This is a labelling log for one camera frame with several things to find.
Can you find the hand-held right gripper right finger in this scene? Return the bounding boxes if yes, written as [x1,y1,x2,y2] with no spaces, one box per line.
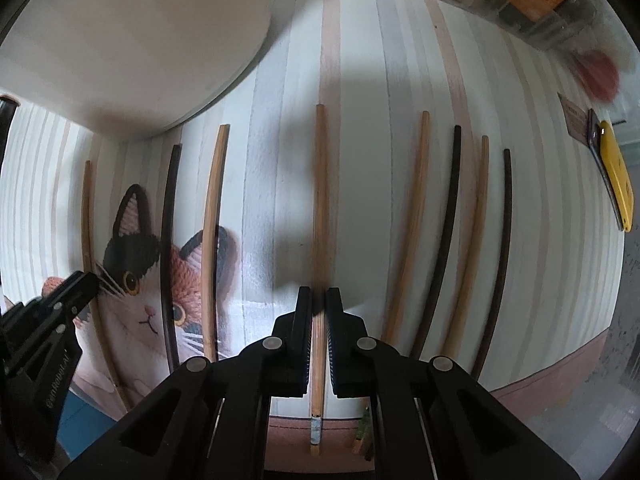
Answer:
[325,287,581,480]

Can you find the dark wooden chopstick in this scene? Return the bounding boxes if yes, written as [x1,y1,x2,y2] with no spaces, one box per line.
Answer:
[410,125,462,358]
[470,148,513,378]
[161,144,182,368]

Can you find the small brown card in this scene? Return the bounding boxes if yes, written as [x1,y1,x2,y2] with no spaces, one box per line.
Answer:
[557,92,593,148]

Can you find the cream plastic utensil holder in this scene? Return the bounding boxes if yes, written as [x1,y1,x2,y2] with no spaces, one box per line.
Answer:
[0,0,273,135]

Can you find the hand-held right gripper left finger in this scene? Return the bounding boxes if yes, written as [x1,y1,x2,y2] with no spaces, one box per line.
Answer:
[57,286,315,480]

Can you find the yellow flat object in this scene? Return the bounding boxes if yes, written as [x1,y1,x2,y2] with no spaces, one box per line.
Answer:
[597,120,628,233]

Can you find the red cap sauce bottle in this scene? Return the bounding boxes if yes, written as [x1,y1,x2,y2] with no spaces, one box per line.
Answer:
[575,50,621,103]

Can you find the blue cabinet front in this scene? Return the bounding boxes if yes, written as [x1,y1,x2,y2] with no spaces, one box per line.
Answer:
[50,392,121,461]

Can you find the striped cat print mat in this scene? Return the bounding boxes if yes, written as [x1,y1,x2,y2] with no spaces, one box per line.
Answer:
[0,0,626,436]

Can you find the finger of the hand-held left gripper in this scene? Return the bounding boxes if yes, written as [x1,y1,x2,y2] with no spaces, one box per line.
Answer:
[0,271,101,361]

